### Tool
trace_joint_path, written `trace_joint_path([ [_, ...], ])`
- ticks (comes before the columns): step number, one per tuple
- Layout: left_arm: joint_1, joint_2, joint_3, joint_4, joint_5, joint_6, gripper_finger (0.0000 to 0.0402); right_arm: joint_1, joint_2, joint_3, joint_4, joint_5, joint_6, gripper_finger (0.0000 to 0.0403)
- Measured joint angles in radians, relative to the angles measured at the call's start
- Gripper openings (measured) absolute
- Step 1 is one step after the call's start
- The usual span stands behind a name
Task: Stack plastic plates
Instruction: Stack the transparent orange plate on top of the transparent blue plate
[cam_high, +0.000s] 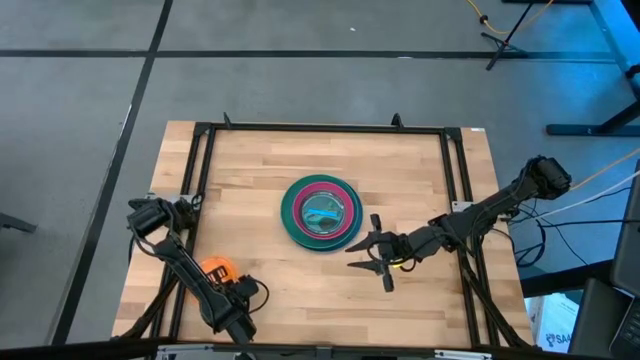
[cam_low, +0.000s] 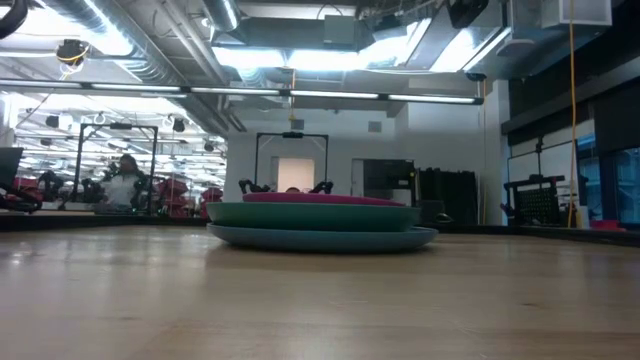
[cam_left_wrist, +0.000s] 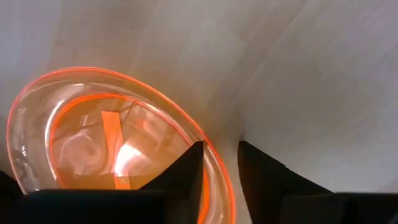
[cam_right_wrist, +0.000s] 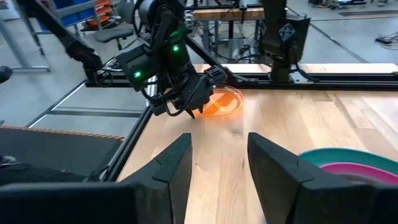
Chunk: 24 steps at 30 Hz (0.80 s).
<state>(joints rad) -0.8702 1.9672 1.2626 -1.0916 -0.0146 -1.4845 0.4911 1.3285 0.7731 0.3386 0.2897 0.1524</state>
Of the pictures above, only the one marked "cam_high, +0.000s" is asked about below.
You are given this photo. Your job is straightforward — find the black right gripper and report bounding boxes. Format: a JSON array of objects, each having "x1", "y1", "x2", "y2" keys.
[{"x1": 344, "y1": 213, "x2": 427, "y2": 294}]

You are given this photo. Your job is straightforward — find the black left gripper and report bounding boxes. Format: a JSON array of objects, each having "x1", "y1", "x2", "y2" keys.
[{"x1": 205, "y1": 268, "x2": 261, "y2": 302}]

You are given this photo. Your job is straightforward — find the small orange plastic plate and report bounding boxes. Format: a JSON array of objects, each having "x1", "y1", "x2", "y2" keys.
[{"x1": 196, "y1": 255, "x2": 237, "y2": 302}]

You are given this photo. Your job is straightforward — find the medium magenta plastic plate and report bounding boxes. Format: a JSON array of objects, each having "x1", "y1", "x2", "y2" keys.
[{"x1": 292, "y1": 181, "x2": 357, "y2": 242}]

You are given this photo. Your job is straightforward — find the small cyan plastic plate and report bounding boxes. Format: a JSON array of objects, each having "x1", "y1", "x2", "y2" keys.
[{"x1": 299, "y1": 188, "x2": 348, "y2": 236}]

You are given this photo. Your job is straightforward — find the large blue plastic plate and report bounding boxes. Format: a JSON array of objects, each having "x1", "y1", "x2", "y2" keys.
[{"x1": 289, "y1": 182, "x2": 365, "y2": 253}]

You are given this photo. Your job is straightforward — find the large teal plastic plate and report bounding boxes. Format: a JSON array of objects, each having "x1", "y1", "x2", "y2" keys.
[{"x1": 280, "y1": 173, "x2": 363, "y2": 250}]

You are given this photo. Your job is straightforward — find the white cardboard box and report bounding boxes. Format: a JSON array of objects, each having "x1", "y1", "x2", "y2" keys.
[{"x1": 524, "y1": 292, "x2": 582, "y2": 354}]

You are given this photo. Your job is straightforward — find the black furniture foot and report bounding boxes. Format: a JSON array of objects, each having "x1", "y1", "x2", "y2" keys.
[{"x1": 0, "y1": 212, "x2": 39, "y2": 236}]

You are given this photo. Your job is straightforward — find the dark grey box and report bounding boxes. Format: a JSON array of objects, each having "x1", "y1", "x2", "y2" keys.
[{"x1": 568, "y1": 277, "x2": 632, "y2": 359}]

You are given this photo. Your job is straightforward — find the black tripod stand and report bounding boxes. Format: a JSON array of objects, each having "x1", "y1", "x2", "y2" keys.
[{"x1": 480, "y1": 1, "x2": 535, "y2": 72}]

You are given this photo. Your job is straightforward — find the dark monitor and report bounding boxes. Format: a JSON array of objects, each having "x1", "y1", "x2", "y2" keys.
[{"x1": 608, "y1": 159, "x2": 640, "y2": 360}]

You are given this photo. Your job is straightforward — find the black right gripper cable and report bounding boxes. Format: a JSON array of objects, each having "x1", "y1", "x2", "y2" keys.
[{"x1": 395, "y1": 255, "x2": 420, "y2": 274}]

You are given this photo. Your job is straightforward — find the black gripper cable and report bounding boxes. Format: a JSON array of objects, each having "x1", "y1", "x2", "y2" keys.
[
  {"x1": 395, "y1": 255, "x2": 420, "y2": 274},
  {"x1": 245, "y1": 276, "x2": 271, "y2": 315}
]

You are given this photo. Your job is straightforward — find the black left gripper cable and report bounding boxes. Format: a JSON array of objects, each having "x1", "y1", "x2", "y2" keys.
[{"x1": 245, "y1": 276, "x2": 271, "y2": 315}]

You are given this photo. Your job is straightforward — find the black aluminium table frame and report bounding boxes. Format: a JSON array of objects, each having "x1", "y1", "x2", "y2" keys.
[{"x1": 114, "y1": 112, "x2": 534, "y2": 351}]

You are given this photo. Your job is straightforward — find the black overhead mount beam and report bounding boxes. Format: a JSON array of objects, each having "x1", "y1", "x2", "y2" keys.
[{"x1": 0, "y1": 337, "x2": 640, "y2": 360}]

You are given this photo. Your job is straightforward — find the black floor cables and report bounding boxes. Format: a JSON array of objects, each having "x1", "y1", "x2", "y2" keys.
[{"x1": 512, "y1": 187, "x2": 640, "y2": 269}]

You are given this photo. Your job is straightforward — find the white floor cable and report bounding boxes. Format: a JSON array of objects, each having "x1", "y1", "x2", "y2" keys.
[{"x1": 539, "y1": 169, "x2": 640, "y2": 219}]

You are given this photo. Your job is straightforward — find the orange floor cable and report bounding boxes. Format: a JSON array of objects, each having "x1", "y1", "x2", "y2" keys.
[{"x1": 572, "y1": 147, "x2": 640, "y2": 191}]

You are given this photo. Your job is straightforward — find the yellow floor cable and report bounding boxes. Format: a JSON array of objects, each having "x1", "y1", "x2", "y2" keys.
[{"x1": 466, "y1": 0, "x2": 554, "y2": 36}]

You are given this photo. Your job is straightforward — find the blue desk leg frame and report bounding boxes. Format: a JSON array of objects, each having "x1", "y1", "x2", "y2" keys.
[{"x1": 544, "y1": 0, "x2": 640, "y2": 138}]

